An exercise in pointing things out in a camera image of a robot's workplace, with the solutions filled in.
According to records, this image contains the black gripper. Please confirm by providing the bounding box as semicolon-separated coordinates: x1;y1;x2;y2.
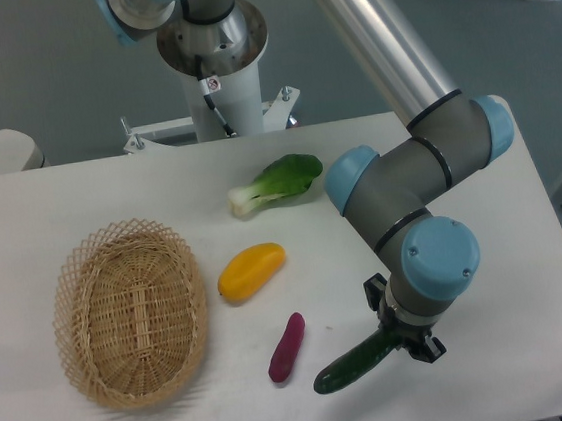
363;273;447;363

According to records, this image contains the dark green cucumber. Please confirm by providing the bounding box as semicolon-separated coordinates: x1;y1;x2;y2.
313;329;400;395

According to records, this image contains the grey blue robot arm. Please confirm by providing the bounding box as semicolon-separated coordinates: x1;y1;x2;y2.
94;0;514;393

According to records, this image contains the woven wicker basket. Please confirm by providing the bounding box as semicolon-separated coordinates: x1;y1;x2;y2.
53;219;209;410

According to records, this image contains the purple sweet potato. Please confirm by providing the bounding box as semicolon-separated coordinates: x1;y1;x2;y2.
268;312;306;384

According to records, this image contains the yellow mango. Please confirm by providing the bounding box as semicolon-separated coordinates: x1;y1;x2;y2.
217;242;286;304

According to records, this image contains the green bok choy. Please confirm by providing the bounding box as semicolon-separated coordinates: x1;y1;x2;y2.
227;153;323;218

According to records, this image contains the white chair armrest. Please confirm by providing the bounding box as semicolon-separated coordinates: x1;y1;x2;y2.
0;129;50;175

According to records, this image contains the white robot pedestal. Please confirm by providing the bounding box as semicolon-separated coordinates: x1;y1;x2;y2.
121;0;300;153

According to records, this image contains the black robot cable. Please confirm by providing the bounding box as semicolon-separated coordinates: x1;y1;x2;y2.
179;0;240;142

